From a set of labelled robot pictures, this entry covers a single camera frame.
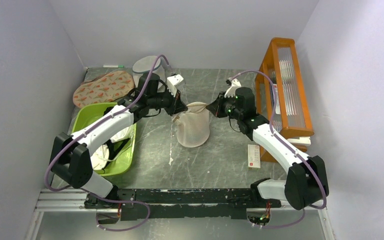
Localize floral patterned fabric pad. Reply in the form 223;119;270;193
72;70;135;108

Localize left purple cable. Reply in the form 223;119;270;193
43;54;173;232

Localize white bras in basin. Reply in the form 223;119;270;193
90;125;135;171

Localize orange wooden rack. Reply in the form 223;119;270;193
255;37;315;152

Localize small white red box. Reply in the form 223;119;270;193
247;144;261;169

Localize purple cable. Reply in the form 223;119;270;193
225;69;328;230
43;54;173;232

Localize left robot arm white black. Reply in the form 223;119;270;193
44;72;188;208

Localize beige mesh laundry bag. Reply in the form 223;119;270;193
172;101;211;148

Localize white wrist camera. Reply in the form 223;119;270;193
224;78;242;98
166;74;185;97

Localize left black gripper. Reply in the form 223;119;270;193
147;84;188;117

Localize green plastic basin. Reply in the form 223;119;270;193
71;102;137;177

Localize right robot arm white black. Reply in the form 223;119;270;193
206;87;329;210

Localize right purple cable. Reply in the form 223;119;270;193
225;69;328;230

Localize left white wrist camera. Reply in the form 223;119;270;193
166;74;185;97

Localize white mesh laundry bag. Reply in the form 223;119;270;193
132;55;166;87

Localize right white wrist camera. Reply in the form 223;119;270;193
224;78;242;98

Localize green white marker pen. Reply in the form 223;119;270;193
102;64;125;69

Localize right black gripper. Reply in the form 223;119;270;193
207;91;243;121

